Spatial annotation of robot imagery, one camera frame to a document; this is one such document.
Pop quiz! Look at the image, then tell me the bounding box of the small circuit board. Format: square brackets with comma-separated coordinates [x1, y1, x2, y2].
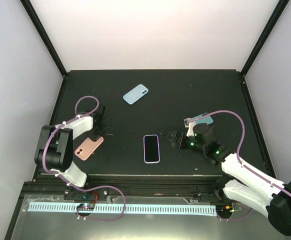
[76, 203, 95, 211]
[218, 205, 240, 213]

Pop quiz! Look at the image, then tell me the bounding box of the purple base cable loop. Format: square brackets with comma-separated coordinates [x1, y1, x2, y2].
[57, 172, 127, 223]
[216, 207, 253, 223]

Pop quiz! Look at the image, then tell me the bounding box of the right black frame post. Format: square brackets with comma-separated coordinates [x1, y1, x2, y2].
[239, 0, 291, 76]

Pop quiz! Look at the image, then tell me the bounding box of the right purple base cable loop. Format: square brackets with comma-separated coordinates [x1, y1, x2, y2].
[216, 207, 253, 223]

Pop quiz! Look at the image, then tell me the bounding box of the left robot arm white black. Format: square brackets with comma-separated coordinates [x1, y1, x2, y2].
[34, 104, 107, 200]

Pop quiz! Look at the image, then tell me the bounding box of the left black frame post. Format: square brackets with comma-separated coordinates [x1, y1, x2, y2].
[20, 0, 68, 78]

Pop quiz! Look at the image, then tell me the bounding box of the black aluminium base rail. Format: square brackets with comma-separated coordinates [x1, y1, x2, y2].
[62, 174, 226, 203]

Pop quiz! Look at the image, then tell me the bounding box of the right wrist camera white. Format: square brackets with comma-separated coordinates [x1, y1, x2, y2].
[184, 118, 197, 137]

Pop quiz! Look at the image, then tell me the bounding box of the teal phone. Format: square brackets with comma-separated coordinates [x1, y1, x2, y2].
[194, 112, 214, 125]

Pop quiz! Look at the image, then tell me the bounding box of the lilac phone case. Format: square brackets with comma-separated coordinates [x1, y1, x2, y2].
[143, 134, 161, 164]

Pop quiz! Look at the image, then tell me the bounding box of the left purple base cable loop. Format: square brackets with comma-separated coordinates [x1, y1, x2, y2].
[57, 172, 127, 223]

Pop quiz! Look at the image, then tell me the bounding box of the light blue phone case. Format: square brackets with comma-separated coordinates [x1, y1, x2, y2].
[123, 84, 149, 105]

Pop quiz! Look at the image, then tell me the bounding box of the black frame post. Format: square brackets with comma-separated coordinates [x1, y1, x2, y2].
[20, 0, 68, 78]
[239, 0, 291, 76]

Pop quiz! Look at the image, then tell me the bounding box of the right small circuit board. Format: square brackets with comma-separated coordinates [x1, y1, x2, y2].
[218, 205, 240, 213]

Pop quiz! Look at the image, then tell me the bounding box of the left small circuit board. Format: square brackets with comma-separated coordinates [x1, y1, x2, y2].
[76, 203, 95, 211]

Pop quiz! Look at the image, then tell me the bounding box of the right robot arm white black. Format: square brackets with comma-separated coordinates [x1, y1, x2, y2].
[165, 123, 291, 236]

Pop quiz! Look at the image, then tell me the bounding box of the black phone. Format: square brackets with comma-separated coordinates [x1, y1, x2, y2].
[144, 135, 159, 162]

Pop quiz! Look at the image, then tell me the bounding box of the pink phone case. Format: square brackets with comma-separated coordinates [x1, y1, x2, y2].
[74, 136, 104, 161]

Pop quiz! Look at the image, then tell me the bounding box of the light blue slotted cable duct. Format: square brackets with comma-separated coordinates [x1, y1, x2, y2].
[27, 202, 217, 217]

